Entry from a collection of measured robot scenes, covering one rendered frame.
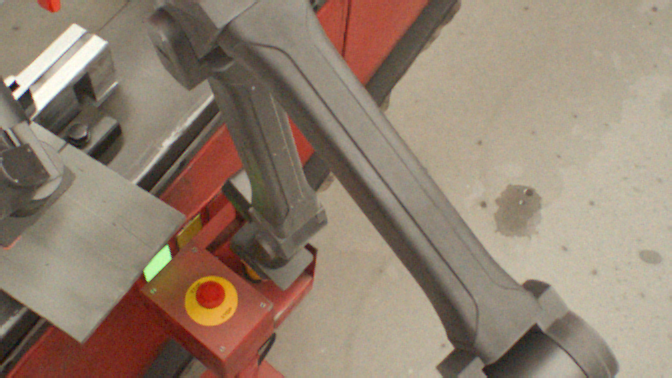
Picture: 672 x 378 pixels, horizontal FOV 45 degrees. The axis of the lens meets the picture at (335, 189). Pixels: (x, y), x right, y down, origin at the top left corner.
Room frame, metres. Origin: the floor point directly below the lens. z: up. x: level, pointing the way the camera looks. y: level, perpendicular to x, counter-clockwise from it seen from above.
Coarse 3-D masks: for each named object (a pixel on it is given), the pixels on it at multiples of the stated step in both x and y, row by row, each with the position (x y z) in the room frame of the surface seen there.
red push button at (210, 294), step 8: (200, 288) 0.39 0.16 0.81; (208, 288) 0.39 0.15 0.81; (216, 288) 0.39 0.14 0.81; (200, 296) 0.37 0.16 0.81; (208, 296) 0.38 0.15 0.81; (216, 296) 0.38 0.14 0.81; (224, 296) 0.38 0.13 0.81; (200, 304) 0.37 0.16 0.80; (208, 304) 0.37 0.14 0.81; (216, 304) 0.37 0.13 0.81
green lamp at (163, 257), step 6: (168, 246) 0.43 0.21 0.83; (162, 252) 0.42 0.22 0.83; (168, 252) 0.43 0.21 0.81; (156, 258) 0.41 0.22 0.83; (162, 258) 0.42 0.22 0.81; (168, 258) 0.43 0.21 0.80; (150, 264) 0.40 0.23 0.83; (156, 264) 0.41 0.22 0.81; (162, 264) 0.42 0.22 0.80; (144, 270) 0.39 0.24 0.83; (150, 270) 0.40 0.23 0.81; (156, 270) 0.41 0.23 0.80; (150, 276) 0.40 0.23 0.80
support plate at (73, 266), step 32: (32, 128) 0.48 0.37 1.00; (64, 160) 0.45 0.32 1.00; (96, 160) 0.45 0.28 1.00; (96, 192) 0.41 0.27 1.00; (128, 192) 0.42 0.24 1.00; (64, 224) 0.36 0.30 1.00; (96, 224) 0.37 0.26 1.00; (128, 224) 0.38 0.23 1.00; (160, 224) 0.38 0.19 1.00; (0, 256) 0.32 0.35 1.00; (32, 256) 0.32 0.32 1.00; (64, 256) 0.33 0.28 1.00; (96, 256) 0.33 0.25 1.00; (128, 256) 0.34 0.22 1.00; (0, 288) 0.28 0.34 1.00; (32, 288) 0.28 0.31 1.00; (64, 288) 0.29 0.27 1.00; (96, 288) 0.30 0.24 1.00; (128, 288) 0.30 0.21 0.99; (64, 320) 0.26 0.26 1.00; (96, 320) 0.26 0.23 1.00
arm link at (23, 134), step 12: (12, 132) 0.35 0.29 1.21; (24, 132) 0.36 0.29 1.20; (36, 144) 0.35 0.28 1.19; (48, 144) 0.36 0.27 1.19; (48, 156) 0.35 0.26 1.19; (48, 168) 0.34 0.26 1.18; (60, 168) 0.34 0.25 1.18; (48, 180) 0.33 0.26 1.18; (60, 180) 0.33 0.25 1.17; (48, 192) 0.32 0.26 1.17; (24, 204) 0.31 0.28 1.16; (36, 204) 0.32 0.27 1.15
